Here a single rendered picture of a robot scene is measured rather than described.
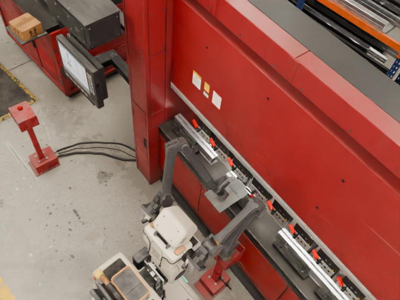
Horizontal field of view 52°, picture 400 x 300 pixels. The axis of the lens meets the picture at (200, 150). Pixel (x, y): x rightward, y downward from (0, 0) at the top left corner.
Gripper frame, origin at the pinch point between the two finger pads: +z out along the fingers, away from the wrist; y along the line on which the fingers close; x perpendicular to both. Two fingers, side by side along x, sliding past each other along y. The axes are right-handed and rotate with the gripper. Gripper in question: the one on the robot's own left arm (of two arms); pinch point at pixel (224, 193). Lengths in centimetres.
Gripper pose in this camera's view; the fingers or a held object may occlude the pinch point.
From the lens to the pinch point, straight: 286.8
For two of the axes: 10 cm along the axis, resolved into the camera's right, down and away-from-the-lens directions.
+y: -6.0, -6.8, 4.1
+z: 3.2, 2.7, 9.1
